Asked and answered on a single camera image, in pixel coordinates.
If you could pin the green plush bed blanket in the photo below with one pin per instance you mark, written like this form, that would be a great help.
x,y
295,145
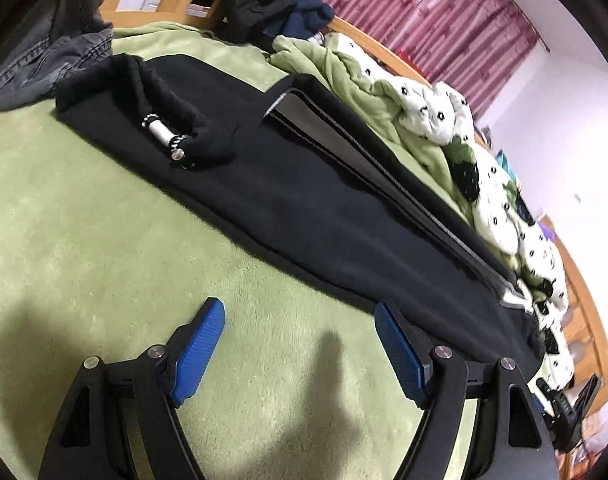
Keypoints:
x,y
95,260

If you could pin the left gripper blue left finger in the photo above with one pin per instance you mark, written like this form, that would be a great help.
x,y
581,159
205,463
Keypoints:
x,y
89,438

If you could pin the white floral quilt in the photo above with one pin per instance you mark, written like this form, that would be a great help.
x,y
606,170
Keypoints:
x,y
440,115

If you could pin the black track pants white stripe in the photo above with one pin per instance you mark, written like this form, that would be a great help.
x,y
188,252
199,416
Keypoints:
x,y
293,174

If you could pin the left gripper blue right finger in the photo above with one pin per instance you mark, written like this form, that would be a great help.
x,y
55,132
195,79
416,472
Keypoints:
x,y
509,438

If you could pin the wooden bed frame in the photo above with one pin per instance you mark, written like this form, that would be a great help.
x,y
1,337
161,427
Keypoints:
x,y
547,120

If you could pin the grey denim jeans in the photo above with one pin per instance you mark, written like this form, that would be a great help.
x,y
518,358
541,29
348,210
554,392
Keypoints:
x,y
45,41

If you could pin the maroon patterned curtain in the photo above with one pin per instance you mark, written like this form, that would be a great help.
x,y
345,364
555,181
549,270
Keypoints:
x,y
475,46

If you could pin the navy blue garment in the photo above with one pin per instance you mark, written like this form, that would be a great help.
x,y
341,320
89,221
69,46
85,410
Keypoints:
x,y
302,20

